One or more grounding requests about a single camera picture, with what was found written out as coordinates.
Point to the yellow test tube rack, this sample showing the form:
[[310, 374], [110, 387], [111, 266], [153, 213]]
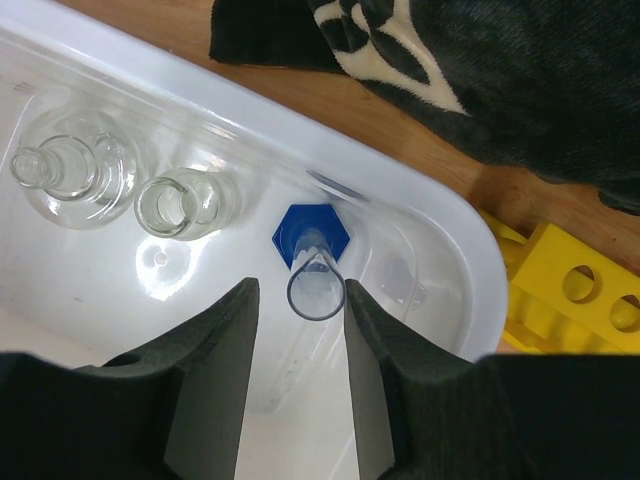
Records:
[[564, 297]]

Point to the white plastic bin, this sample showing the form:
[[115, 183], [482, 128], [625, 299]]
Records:
[[82, 297]]

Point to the small glass beaker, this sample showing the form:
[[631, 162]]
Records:
[[187, 204]]

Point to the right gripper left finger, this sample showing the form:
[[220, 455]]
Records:
[[205, 364]]

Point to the glass conical flask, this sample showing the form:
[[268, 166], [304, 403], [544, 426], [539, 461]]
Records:
[[78, 167]]

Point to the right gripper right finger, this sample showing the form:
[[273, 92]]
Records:
[[382, 353]]

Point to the black floral blanket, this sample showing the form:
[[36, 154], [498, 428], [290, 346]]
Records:
[[549, 86]]

